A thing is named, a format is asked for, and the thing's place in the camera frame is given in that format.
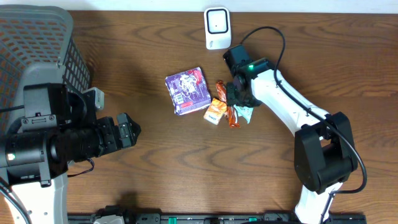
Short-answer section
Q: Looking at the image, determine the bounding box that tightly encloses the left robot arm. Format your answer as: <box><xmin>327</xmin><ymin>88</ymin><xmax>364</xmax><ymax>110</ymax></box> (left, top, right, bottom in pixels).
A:
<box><xmin>1</xmin><ymin>83</ymin><xmax>141</xmax><ymax>223</ymax></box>

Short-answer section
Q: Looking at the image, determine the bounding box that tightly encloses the red purple snack bag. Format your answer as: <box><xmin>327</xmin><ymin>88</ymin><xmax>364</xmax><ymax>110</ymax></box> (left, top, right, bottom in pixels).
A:
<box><xmin>165</xmin><ymin>67</ymin><xmax>211</xmax><ymax>116</ymax></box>

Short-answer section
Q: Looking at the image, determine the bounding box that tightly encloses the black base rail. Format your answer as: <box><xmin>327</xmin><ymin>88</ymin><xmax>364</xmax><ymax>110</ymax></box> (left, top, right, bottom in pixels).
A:
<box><xmin>67</xmin><ymin>205</ymin><xmax>368</xmax><ymax>224</ymax></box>

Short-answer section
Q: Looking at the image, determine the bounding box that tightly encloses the brown orange snack packet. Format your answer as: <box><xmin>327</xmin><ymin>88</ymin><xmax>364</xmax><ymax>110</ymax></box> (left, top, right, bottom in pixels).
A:
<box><xmin>216</xmin><ymin>80</ymin><xmax>240</xmax><ymax>128</ymax></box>

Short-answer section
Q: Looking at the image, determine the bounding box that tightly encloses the teal snack packet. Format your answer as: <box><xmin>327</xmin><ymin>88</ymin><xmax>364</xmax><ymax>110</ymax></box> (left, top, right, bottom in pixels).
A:
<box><xmin>234</xmin><ymin>105</ymin><xmax>254</xmax><ymax>124</ymax></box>

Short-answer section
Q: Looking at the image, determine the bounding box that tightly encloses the grey plastic mesh basket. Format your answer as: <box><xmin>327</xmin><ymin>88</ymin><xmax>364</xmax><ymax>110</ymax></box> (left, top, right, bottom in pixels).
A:
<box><xmin>1</xmin><ymin>5</ymin><xmax>91</xmax><ymax>135</ymax></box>

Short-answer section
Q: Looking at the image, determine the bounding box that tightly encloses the orange white snack packet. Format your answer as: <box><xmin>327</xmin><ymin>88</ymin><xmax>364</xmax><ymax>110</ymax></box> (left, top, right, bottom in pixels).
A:
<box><xmin>203</xmin><ymin>98</ymin><xmax>227</xmax><ymax>125</ymax></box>

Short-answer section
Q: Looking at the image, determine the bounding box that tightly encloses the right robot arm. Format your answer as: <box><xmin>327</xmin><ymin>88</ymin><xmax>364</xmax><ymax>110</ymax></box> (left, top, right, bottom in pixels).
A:
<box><xmin>223</xmin><ymin>45</ymin><xmax>358</xmax><ymax>223</ymax></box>

